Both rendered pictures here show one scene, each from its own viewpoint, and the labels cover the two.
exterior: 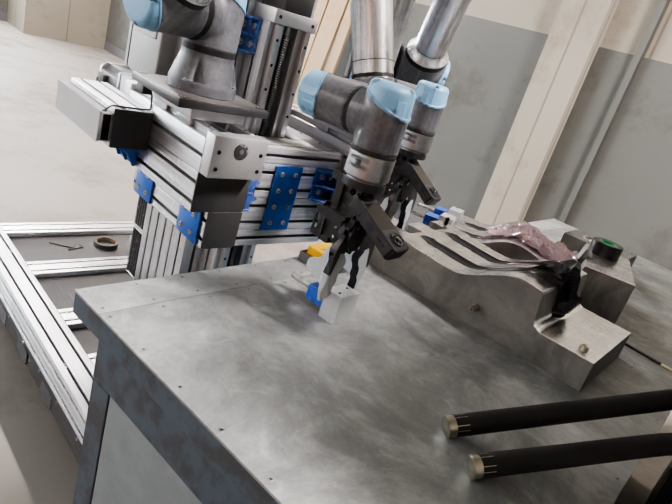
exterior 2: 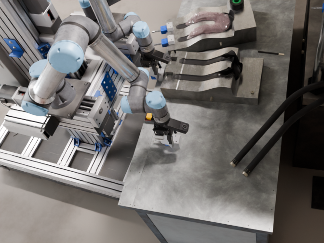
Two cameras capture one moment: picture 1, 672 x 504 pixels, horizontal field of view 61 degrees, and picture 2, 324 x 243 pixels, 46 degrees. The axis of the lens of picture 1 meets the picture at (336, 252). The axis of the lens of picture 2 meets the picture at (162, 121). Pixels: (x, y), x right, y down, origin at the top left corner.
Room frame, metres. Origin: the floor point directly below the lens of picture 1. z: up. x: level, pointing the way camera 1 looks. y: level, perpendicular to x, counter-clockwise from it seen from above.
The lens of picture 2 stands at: (-0.09, 0.05, 2.41)
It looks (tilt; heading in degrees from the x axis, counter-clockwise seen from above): 55 degrees down; 357
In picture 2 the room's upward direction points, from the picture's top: 22 degrees counter-clockwise
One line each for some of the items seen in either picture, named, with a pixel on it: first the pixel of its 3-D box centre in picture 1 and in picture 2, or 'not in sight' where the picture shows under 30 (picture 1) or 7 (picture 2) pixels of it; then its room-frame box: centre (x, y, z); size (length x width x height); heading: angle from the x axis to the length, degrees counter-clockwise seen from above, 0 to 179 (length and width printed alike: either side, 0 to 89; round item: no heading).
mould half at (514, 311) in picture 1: (500, 281); (211, 74); (1.14, -0.35, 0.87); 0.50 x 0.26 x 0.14; 54
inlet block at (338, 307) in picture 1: (319, 291); (167, 140); (0.91, 0.01, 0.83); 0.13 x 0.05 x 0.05; 56
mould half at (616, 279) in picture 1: (527, 252); (208, 26); (1.48, -0.49, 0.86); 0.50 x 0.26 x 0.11; 71
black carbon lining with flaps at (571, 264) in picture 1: (505, 256); (208, 66); (1.16, -0.35, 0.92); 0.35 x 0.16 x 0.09; 54
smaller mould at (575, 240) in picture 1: (596, 253); not in sight; (1.81, -0.81, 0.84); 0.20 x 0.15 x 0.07; 54
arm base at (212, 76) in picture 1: (205, 68); (57, 89); (1.28, 0.40, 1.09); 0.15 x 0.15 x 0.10
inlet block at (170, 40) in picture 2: (428, 218); (163, 43); (1.51, -0.22, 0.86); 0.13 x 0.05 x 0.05; 71
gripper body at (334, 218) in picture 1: (350, 211); (163, 124); (0.90, 0.00, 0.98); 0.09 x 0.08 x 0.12; 56
